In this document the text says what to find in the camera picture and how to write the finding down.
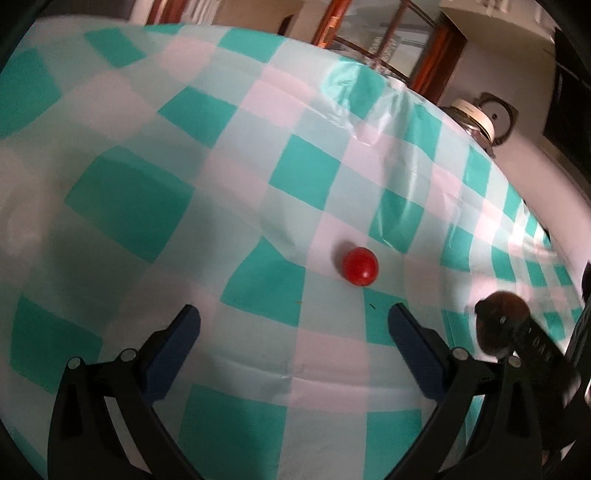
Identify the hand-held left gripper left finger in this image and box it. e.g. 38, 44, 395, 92
47, 304, 204, 480

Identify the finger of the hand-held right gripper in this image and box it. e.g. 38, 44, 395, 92
475, 299, 583, 402

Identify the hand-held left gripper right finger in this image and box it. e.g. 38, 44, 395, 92
387, 302, 543, 480

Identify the small dark wrinkled fruit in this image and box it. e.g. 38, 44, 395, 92
475, 291, 531, 361

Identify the red cherry tomato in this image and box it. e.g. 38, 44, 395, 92
341, 247, 380, 286

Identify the teal checkered tablecloth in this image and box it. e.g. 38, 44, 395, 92
0, 21, 585, 480

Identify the white lidded metal pot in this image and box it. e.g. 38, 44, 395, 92
438, 98, 502, 160

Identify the black appliance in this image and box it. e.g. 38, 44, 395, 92
542, 27, 591, 185

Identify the wooden glass door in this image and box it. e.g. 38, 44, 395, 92
147, 0, 470, 105

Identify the cream cabinet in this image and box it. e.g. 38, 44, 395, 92
438, 0, 560, 57

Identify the round grey wall fixture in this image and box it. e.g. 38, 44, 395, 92
477, 91, 518, 145

